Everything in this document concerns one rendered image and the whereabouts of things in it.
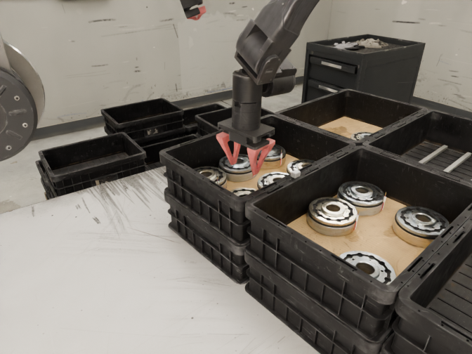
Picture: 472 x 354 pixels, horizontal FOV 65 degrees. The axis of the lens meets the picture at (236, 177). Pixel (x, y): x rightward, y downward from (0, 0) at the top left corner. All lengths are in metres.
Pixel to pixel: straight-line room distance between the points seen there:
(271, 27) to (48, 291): 0.71
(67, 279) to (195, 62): 3.30
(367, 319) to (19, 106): 0.60
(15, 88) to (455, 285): 0.77
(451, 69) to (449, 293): 3.68
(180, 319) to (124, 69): 3.12
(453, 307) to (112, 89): 3.37
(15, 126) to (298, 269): 0.50
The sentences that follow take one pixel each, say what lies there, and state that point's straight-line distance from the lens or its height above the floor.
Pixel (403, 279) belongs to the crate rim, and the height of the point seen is 0.93.
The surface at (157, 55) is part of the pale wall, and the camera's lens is 3.82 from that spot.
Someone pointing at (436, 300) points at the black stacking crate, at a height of 0.83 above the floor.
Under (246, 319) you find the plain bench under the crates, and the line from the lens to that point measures 0.79.
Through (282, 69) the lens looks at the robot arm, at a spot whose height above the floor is 1.15.
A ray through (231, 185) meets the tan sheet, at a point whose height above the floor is 0.83.
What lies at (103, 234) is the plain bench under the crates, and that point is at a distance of 1.04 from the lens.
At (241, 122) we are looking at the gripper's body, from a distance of 0.72.
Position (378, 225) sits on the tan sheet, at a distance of 0.86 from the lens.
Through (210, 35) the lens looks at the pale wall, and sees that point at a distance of 4.06.
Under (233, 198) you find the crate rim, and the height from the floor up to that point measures 0.93.
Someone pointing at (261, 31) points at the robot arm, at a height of 1.22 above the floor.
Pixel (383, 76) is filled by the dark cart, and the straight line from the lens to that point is 2.46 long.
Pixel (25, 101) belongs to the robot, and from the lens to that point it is 0.62.
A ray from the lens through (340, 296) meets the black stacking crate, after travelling 0.64.
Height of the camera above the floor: 1.31
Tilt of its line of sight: 30 degrees down
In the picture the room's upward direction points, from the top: straight up
